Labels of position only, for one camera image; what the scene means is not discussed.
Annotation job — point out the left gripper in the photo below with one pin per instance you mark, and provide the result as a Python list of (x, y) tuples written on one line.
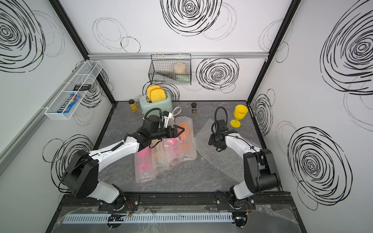
[(173, 134)]

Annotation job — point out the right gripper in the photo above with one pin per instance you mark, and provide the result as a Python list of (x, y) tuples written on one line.
[(212, 141)]

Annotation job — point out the bubble wrap of yellow glass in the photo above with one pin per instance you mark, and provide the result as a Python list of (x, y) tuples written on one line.
[(227, 161)]

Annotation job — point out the bubble wrap of orange glass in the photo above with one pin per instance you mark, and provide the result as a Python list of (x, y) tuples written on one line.
[(189, 121)]

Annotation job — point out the yellow wine glass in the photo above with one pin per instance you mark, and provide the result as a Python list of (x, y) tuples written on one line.
[(240, 113)]

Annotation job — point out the orange wine glass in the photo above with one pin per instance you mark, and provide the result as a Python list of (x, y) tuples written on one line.
[(185, 139)]

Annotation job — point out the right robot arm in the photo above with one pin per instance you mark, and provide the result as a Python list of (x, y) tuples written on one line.
[(260, 170)]

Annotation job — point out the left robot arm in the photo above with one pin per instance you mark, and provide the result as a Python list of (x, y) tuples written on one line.
[(81, 174)]

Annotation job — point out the pink glass in wrap, middle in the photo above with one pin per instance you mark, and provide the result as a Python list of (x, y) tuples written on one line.
[(172, 147)]

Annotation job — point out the pink glass in wrap, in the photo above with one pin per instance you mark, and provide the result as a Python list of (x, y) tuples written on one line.
[(172, 147), (144, 169)]

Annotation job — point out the yellow-orange glass in wrap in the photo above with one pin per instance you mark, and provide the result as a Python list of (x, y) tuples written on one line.
[(160, 160)]

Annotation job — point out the pink glass in wrap, leftmost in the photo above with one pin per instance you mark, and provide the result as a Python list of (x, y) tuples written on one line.
[(144, 169)]

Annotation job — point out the mint green toaster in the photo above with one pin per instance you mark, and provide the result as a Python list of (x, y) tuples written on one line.
[(146, 105)]

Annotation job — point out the dark spice jar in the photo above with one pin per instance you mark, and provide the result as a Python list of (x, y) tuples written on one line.
[(194, 108)]

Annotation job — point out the yellow sponge toast front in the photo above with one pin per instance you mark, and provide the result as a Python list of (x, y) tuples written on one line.
[(157, 95)]

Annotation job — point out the yellow sponge toast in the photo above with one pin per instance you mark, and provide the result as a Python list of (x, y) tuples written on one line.
[(157, 95), (150, 89)]

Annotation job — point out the yellow spice jar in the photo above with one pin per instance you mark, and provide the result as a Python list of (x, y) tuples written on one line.
[(133, 105)]

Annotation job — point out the yellow sponge toast back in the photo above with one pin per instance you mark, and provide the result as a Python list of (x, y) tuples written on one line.
[(150, 89)]

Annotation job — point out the green item in basket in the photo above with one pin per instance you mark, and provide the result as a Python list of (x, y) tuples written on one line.
[(186, 79)]

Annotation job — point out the beige cup in basket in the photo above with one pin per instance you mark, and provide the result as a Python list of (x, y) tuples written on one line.
[(179, 68)]

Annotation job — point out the black small box on shelf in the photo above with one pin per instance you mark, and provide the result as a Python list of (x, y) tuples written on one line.
[(82, 87)]

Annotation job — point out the blue candy packet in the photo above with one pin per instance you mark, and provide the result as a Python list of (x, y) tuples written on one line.
[(69, 103)]

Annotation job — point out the white toaster cable plug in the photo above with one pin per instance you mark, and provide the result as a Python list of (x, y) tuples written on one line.
[(176, 111)]

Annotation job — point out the black wire wall basket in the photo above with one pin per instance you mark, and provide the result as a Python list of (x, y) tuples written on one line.
[(161, 67)]

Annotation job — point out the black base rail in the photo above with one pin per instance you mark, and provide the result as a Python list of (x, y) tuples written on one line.
[(220, 200)]

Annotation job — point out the white slotted cable duct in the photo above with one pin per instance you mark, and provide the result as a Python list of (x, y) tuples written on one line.
[(148, 218)]

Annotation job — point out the white wire wall shelf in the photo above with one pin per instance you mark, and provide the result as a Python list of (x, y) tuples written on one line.
[(85, 73)]

